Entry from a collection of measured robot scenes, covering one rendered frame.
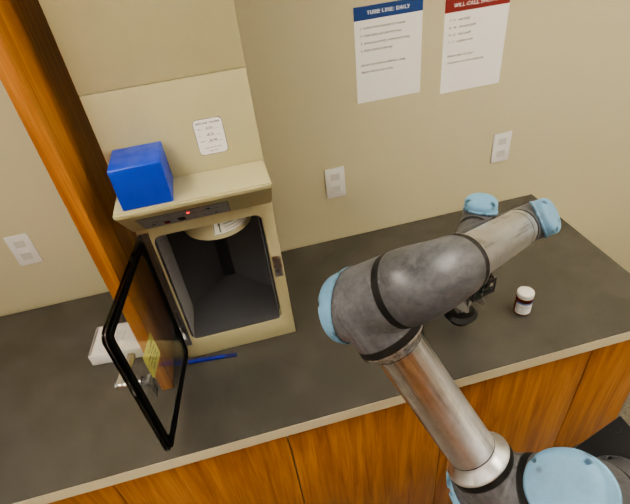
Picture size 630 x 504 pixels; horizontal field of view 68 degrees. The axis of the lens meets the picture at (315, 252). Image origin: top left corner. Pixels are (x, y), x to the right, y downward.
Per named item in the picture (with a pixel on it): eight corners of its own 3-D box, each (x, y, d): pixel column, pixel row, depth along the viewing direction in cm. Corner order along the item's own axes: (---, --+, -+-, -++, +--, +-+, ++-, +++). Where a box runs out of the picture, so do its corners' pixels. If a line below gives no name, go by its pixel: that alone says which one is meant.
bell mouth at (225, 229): (183, 210, 127) (177, 193, 124) (247, 196, 130) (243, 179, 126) (184, 247, 114) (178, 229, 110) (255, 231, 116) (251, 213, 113)
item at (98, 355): (101, 335, 146) (96, 327, 143) (152, 326, 147) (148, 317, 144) (92, 366, 136) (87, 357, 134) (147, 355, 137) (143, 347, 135)
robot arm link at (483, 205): (459, 206, 103) (467, 187, 109) (455, 245, 110) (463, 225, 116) (496, 212, 100) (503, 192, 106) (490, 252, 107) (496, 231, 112)
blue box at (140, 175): (127, 188, 99) (111, 149, 94) (173, 178, 101) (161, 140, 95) (123, 212, 92) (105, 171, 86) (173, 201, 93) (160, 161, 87)
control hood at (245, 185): (132, 226, 106) (116, 188, 100) (271, 197, 110) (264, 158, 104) (128, 256, 97) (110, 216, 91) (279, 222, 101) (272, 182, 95)
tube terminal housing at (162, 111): (186, 301, 154) (95, 62, 107) (281, 279, 158) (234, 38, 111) (188, 358, 135) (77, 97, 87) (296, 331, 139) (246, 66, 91)
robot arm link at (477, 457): (555, 550, 73) (364, 278, 63) (470, 539, 84) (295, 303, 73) (564, 484, 82) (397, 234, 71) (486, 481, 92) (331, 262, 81)
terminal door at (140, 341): (188, 350, 131) (140, 236, 106) (170, 454, 106) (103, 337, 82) (185, 351, 131) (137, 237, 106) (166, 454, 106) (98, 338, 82)
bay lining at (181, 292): (190, 283, 150) (155, 188, 128) (268, 264, 153) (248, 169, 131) (192, 338, 131) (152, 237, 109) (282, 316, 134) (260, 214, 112)
